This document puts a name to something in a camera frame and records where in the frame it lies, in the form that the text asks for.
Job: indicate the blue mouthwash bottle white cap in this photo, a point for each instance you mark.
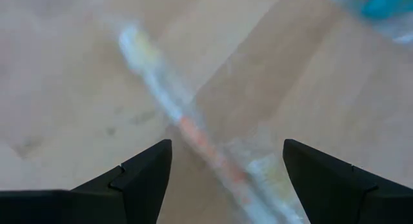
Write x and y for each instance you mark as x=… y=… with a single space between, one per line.
x=384 y=4

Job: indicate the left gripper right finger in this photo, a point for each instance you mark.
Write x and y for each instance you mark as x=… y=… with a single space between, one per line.
x=338 y=198

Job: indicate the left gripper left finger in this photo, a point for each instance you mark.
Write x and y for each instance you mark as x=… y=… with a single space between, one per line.
x=135 y=191

